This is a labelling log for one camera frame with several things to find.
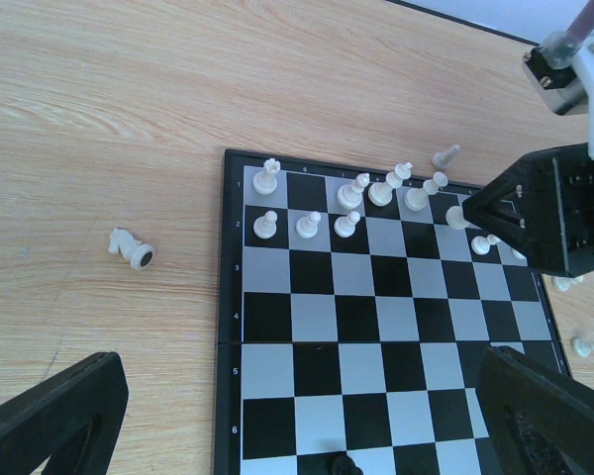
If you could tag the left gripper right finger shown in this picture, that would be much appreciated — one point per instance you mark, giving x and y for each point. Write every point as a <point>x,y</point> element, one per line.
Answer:
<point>539,421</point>

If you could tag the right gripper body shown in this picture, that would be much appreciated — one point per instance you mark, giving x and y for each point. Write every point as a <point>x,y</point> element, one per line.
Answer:
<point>543,207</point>

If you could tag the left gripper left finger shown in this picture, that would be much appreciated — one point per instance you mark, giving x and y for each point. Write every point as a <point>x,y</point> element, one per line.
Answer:
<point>69,423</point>

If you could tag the white pawn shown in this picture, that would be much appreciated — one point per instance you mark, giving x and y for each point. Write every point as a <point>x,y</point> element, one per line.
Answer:
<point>265,226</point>
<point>582,346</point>
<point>563,284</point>
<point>517,254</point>
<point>482,245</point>
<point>443,159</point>
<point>307,226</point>

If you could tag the white bishop piece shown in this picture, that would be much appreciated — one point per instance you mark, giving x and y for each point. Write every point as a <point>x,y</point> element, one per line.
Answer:
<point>455,219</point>

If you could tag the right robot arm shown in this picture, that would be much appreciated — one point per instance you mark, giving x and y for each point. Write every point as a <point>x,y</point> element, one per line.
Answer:
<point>543,204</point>

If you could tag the white pawn behind board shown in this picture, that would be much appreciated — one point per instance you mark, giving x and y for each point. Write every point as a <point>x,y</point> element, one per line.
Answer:
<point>443,159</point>

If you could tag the black piece on board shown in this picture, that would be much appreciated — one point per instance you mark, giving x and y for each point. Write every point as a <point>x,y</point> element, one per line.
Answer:
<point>342,464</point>

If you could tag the white knight lying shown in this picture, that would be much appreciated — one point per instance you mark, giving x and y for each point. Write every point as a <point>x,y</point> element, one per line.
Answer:
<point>137,253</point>

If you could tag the black white chessboard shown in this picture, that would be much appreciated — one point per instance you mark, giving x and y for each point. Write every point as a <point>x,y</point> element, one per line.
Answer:
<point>368,345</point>

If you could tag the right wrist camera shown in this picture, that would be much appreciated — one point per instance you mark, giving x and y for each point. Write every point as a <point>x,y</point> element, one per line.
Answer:
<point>549,68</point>

